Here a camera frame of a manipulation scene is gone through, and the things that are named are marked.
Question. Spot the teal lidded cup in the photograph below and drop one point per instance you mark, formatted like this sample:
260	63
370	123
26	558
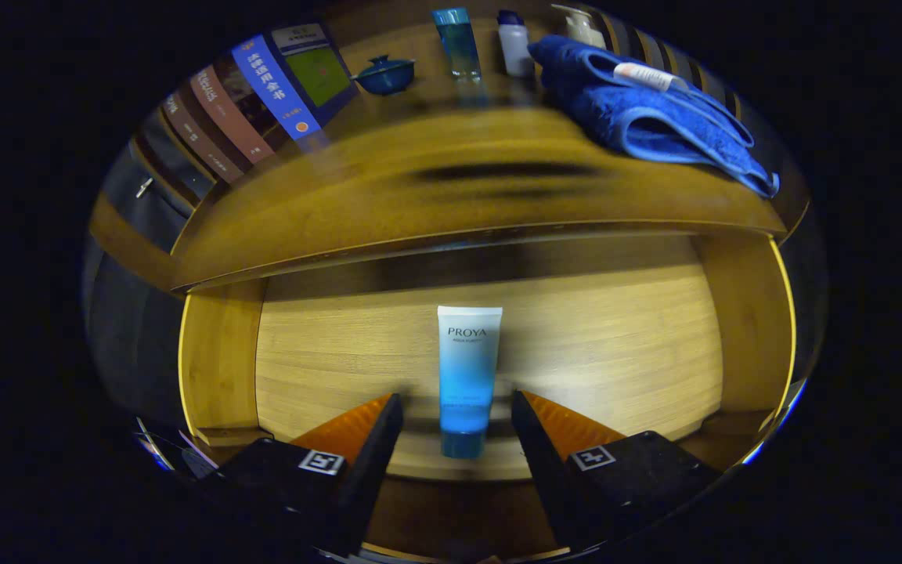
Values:
384	77

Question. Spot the teal glass bottle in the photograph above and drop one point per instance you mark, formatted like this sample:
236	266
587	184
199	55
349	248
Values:
459	47

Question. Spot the wooden countertop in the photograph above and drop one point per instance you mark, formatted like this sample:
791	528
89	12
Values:
341	204

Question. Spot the white pump bottle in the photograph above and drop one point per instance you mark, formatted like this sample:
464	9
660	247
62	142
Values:
584	27

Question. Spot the blue towel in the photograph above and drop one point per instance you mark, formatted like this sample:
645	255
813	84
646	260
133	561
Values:
631	117

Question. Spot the reddish brown book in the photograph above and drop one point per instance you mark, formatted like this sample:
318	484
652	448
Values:
228	113

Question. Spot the blue book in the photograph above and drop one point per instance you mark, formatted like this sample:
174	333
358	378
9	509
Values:
275	86

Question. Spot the white bottle with dark cap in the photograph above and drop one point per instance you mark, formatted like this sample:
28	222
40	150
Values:
514	51

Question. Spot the blue and white tube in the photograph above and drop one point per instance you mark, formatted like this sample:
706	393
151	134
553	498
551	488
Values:
468	376

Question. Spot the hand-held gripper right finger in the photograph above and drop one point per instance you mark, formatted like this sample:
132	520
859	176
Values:
545	470

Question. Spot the silver clip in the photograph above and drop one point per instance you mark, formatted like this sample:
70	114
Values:
144	188

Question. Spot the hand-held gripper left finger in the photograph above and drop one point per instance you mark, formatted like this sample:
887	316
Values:
365	470

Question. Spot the wooden drawer with black knob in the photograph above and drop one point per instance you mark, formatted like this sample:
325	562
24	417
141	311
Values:
615	352

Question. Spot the black backdrop cloth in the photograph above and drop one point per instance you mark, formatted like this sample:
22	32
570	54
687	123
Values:
130	337

